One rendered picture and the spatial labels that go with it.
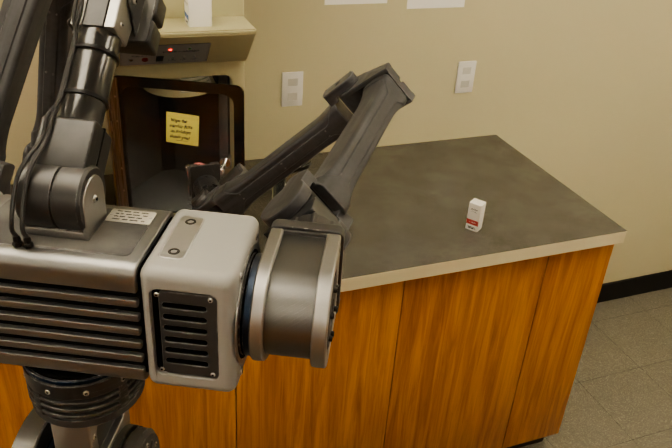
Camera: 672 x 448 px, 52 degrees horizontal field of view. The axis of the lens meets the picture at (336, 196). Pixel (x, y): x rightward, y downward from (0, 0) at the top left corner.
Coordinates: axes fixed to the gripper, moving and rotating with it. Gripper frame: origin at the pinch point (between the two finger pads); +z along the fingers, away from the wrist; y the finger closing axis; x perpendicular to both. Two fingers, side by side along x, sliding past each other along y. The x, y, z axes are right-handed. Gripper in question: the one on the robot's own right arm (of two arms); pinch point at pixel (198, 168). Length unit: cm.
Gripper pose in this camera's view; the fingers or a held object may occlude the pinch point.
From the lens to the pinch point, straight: 162.8
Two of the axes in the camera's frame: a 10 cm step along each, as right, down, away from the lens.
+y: 0.4, -8.8, -4.8
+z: -3.5, -4.6, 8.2
